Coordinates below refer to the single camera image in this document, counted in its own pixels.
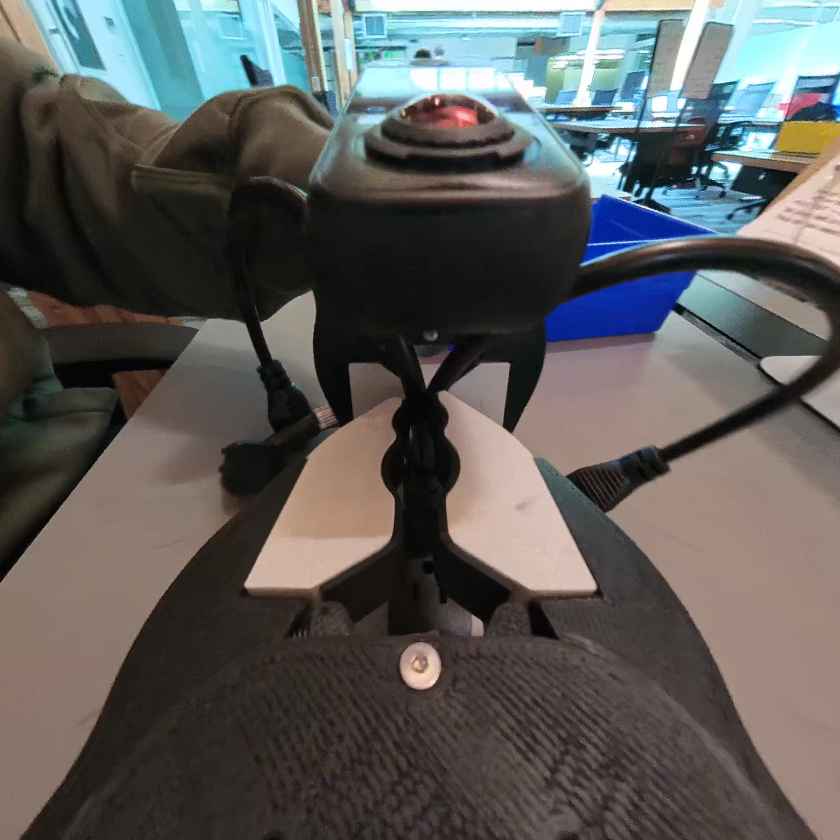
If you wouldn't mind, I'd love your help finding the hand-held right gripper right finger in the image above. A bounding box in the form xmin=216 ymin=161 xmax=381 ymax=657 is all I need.
xmin=438 ymin=391 xmax=599 ymax=621

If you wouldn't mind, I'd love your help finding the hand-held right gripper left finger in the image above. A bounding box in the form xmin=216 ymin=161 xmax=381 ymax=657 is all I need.
xmin=243 ymin=395 xmax=409 ymax=621

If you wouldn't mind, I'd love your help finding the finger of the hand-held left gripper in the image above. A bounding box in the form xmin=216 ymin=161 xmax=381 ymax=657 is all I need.
xmin=430 ymin=360 xmax=510 ymax=427
xmin=350 ymin=361 xmax=406 ymax=422

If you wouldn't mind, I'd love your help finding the short black power cord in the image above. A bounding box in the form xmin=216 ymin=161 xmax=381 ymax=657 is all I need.
xmin=226 ymin=177 xmax=460 ymax=559
xmin=420 ymin=236 xmax=840 ymax=514

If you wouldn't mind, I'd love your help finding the person's left forearm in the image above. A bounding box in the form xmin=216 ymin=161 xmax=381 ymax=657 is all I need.
xmin=0 ymin=39 xmax=336 ymax=320

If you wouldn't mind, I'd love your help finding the blue plastic bin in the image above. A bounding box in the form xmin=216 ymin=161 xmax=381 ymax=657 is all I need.
xmin=545 ymin=195 xmax=716 ymax=343

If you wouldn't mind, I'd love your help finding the dark office desk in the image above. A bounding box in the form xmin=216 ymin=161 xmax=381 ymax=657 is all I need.
xmin=545 ymin=108 xmax=723 ymax=199

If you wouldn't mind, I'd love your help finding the black chair armrest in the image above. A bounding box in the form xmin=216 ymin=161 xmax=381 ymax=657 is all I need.
xmin=46 ymin=320 xmax=199 ymax=389

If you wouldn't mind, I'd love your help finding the whiteboard on stand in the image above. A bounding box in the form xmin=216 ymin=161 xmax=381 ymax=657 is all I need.
xmin=682 ymin=23 xmax=734 ymax=101
xmin=646 ymin=18 xmax=687 ymax=97

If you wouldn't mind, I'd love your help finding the printed instruction board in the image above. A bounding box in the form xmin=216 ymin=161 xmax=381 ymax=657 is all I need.
xmin=738 ymin=141 xmax=840 ymax=271

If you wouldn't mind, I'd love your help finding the yellow bin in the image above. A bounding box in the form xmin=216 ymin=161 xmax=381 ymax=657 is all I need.
xmin=774 ymin=121 xmax=840 ymax=156

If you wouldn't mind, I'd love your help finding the black and red office chair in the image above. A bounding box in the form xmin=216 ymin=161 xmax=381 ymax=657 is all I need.
xmin=784 ymin=75 xmax=840 ymax=123

